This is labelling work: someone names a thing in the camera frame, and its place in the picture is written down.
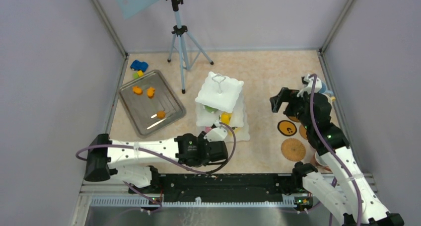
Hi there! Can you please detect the white three-tier serving stand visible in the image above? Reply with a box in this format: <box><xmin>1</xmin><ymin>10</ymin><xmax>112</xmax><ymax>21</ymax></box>
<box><xmin>195</xmin><ymin>72</ymin><xmax>250</xmax><ymax>142</ymax></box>

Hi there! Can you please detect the plain brown round coaster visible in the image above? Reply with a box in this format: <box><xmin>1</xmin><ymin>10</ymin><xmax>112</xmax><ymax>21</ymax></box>
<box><xmin>299</xmin><ymin>125</ymin><xmax>308</xmax><ymax>140</ymax></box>

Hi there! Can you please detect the green yellow block toy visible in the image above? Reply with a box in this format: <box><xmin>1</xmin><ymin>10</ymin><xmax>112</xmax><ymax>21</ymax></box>
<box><xmin>133</xmin><ymin>70</ymin><xmax>144</xmax><ymax>79</ymax></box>

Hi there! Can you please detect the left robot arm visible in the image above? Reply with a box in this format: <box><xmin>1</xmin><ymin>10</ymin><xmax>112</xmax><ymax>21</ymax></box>
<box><xmin>83</xmin><ymin>133</ymin><xmax>229</xmax><ymax>193</ymax></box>

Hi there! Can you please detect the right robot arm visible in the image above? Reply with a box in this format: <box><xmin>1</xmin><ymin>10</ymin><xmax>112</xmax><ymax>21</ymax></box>
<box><xmin>270</xmin><ymin>87</ymin><xmax>405</xmax><ymax>226</ymax></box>

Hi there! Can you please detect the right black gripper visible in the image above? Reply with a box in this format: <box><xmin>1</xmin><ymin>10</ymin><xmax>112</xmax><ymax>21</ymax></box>
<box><xmin>270</xmin><ymin>87</ymin><xmax>313</xmax><ymax>130</ymax></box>

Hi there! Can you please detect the light blue tripod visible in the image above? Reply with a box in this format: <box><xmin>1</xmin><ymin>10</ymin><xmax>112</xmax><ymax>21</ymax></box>
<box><xmin>166</xmin><ymin>0</ymin><xmax>214</xmax><ymax>94</ymax></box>

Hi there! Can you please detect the green swirl roll cake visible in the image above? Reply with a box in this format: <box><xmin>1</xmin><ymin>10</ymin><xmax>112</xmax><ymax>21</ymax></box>
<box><xmin>204</xmin><ymin>105</ymin><xmax>218</xmax><ymax>114</ymax></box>

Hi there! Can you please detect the light blue ceramic cup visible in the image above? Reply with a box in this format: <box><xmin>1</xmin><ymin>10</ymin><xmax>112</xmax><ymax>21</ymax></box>
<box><xmin>318</xmin><ymin>82</ymin><xmax>334</xmax><ymax>97</ymax></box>

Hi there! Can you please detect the metal baking tray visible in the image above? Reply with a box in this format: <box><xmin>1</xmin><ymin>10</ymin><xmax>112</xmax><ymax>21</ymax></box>
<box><xmin>119</xmin><ymin>70</ymin><xmax>186</xmax><ymax>138</ymax></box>

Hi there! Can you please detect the orange pastry toy left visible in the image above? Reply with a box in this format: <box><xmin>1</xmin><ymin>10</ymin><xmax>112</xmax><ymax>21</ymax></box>
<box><xmin>132</xmin><ymin>85</ymin><xmax>143</xmax><ymax>95</ymax></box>

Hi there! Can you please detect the black orange round coaster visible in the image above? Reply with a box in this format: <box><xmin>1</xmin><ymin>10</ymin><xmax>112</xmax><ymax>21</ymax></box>
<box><xmin>277</xmin><ymin>120</ymin><xmax>297</xmax><ymax>137</ymax></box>

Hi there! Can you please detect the white mug red handle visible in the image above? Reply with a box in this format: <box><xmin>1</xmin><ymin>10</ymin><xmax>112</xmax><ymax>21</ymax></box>
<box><xmin>310</xmin><ymin>152</ymin><xmax>332</xmax><ymax>172</ymax></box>

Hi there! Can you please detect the yellow white cake toy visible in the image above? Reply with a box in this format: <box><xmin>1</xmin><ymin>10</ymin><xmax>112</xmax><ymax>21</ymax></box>
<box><xmin>228</xmin><ymin>127</ymin><xmax>241</xmax><ymax>136</ymax></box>

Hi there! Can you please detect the dark wooden round saucer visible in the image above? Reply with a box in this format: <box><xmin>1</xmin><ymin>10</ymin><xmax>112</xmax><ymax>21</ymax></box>
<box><xmin>288</xmin><ymin>116</ymin><xmax>300</xmax><ymax>123</ymax></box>

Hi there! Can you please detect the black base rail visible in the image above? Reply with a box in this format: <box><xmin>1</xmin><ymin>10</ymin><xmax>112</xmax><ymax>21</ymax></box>
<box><xmin>128</xmin><ymin>173</ymin><xmax>314</xmax><ymax>210</ymax></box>

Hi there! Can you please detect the yellow cake slice toy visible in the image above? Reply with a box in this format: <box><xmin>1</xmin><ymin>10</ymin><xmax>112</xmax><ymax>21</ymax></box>
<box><xmin>219</xmin><ymin>112</ymin><xmax>232</xmax><ymax>125</ymax></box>

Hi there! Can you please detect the orange round pastry toy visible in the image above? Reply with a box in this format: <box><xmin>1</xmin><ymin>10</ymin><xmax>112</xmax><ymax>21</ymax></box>
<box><xmin>156</xmin><ymin>110</ymin><xmax>166</xmax><ymax>119</ymax></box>

